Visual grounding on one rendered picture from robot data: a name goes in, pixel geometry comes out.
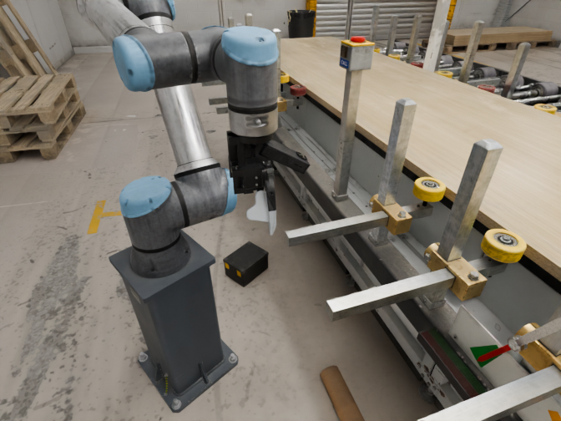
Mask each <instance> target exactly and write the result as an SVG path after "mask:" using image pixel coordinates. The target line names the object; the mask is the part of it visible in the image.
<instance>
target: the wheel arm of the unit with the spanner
mask: <svg viewBox="0 0 561 421"><path fill-rule="evenodd" d="M558 393H561V372H560V371H559V370H558V369H557V368H556V367H555V366H554V365H553V366H550V367H548V368H545V369H543V370H540V371H538V372H536V373H532V374H530V375H528V376H526V377H523V378H520V379H518V380H515V381H513V382H511V383H508V384H505V385H503V386H501V387H499V388H495V389H493V390H491V391H488V392H486V393H483V394H480V395H478V396H476V397H474V398H470V399H469V400H466V401H464V402H461V403H458V404H456V405H453V406H452V407H449V408H445V409H444V410H441V411H439V412H437V413H434V414H431V415H429V416H426V417H425V418H421V419H418V420H417V421H496V420H499V419H501V418H503V417H506V416H508V415H509V414H512V413H515V412H517V411H519V410H521V409H523V408H526V407H528V406H531V405H533V404H535V403H538V402H540V401H542V400H544V399H546V398H549V397H552V396H554V395H555V394H558Z"/></svg>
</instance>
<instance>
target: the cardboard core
mask: <svg viewBox="0 0 561 421"><path fill-rule="evenodd" d="M320 376H321V380H322V382H323V383H324V385H325V387H326V391H327V392H328V394H329V397H330V399H331V401H332V403H333V406H334V408H335V410H336V413H337V415H338V417H339V419H340V420H341V421H365V420H364V418H363V417H362V415H361V412H360V410H359V408H358V407H357V405H356V402H355V400H354V398H353V397H352V395H351V392H350V390H349V388H348V387H347V385H346V382H345V380H344V378H343V377H342V375H341V372H340V370H339V368H338V367H337V366H330V367H328V368H325V369H324V370H323V371H322V372H321V374H320Z"/></svg>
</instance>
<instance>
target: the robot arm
mask: <svg viewBox="0 0 561 421"><path fill-rule="evenodd" d="M76 4H77V8H78V11H79V13H80V15H81V17H82V18H83V20H84V21H85V22H86V23H87V24H88V25H89V26H91V27H92V28H95V29H97V30H99V31H100V32H101V33H102V35H103V36H104V38H105V39H106V40H107V42H108V43H109V45H110V46H111V47H112V49H113V54H114V61H115V64H116V67H117V70H118V72H119V76H120V78H121V79H122V81H123V82H124V85H125V87H126V88H127V89H128V90H130V91H133V92H139V91H141V92H148V91H150V90H151V89H153V90H154V92H155V95H156V98H157V101H158V104H159V108H160V112H161V114H162V117H163V120H164V125H165V128H166V130H167V134H168V136H169V141H170V144H171V147H172V150H173V152H174V157H175V160H176V163H177V168H176V170H175V172H174V179H175V181H172V182H169V180H168V179H166V178H164V177H160V176H157V175H152V176H146V177H143V178H140V179H139V180H134V181H132V182H131V183H129V184H127V185H126V186H125V187H124V188H123V189H122V191H121V193H120V195H119V204H120V210H121V213H122V215H123V218H124V222H125V225H126V227H127V230H128V233H129V238H130V240H131V243H132V250H131V255H130V263H131V266H132V268H133V270H134V272H135V273H136V274H138V275H139V276H142V277H146V278H161V277H165V276H170V275H172V274H174V273H176V272H177V271H179V270H181V269H182V268H183V267H184V266H185V265H186V264H187V263H188V262H189V260H190V256H191V251H190V245H189V243H188V242H187V240H186V239H185V238H184V237H183V236H182V234H181V233H180V229H184V228H186V227H189V226H193V225H196V224H199V223H201V222H204V221H209V220H212V219H214V218H217V217H221V216H223V215H225V214H228V213H230V212H231V211H233V210H234V209H235V207H236V203H237V194H242V193H244V194H250V193H254V190H256V194H255V204H254V205H253V206H252V207H251V208H249V209H248V210H247V211H246V217H247V218H248V219H249V220H252V221H264V222H268V226H269V232H270V236H271V235H273V233H274V231H275V227H276V202H275V186H274V182H275V179H274V170H273V166H272V164H273V160H274V161H276V162H278V163H280V164H282V165H285V166H287V167H289V168H291V169H293V170H295V171H298V172H300V173H302V174H305V172H306V171H307V169H308V168H309V166H310V163H309V162H308V160H307V158H306V156H305V155H303V154H302V153H300V152H298V151H294V150H292V149H290V148H288V147H286V146H284V145H282V144H280V143H278V142H276V141H274V140H273V139H272V138H273V133H274V132H275V131H276V130H277V128H278V105H277V101H278V88H277V59H278V56H279V51H278V48H277V39H276V36H275V34H274V33H273V32H271V31H270V30H268V29H265V28H258V27H248V26H241V27H233V28H225V27H222V26H217V25H213V26H208V27H205V28H202V29H201V30H193V31H181V32H175V31H174V27H173V21H174V20H175V15H176V12H175V7H174V0H76ZM216 80H221V81H222V82H224V83H226V92H227V102H228V111H229V121H230V130H229V131H226V133H227V143H228V152H229V155H228V159H229V168H230V171H229V170H228V169H226V168H221V167H220V162H219V161H217V160H215V159H213V158H212V156H211V154H210V149H209V146H208V143H207V140H206V138H205V132H204V129H203V126H202V124H201V120H200V115H199V112H198V110H197V106H196V103H195V98H194V95H193V92H192V89H191V86H190V84H198V83H204V82H209V81H216ZM231 170H232V172H231ZM264 189H265V191H264ZM264 194H265V196H264Z"/></svg>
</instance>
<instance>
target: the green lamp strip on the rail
mask: <svg viewBox="0 0 561 421"><path fill-rule="evenodd" d="M429 332H430V333H431V335H432V336H433V337H434V339H435V340H436V341H437V343H438V344H439V345H440V346H441V348H442V349H443V350H444V352H445V353H446V354H447V355H448V356H449V357H450V358H451V360H452V361H453V362H454V363H455V365H456V366H457V367H458V369H459V370H460V371H461V372H462V374H463V375H464V376H465V378H466V379H467V380H468V381H469V382H470V384H472V386H473V387H474V388H475V390H476V391H477V392H478V394H479V395H480V394H483V393H486V390H485V389H484V387H483V386H482V385H481V384H480V382H479V381H478V380H477V379H476V378H475V377H474V376H473V374H472V373H471V372H470V371H469V370H468V368H467V367H466V366H465V365H464V363H463V362H462V361H461V359H460V358H459V357H458V356H457V354H456V353H455V352H454V351H453V350H452V349H451V348H450V347H449V346H448V344H447V343H446V342H445V341H444V339H443V338H442V337H441V335H440V334H439V333H438V332H437V331H436V330H435V328H434V329H432V330H429Z"/></svg>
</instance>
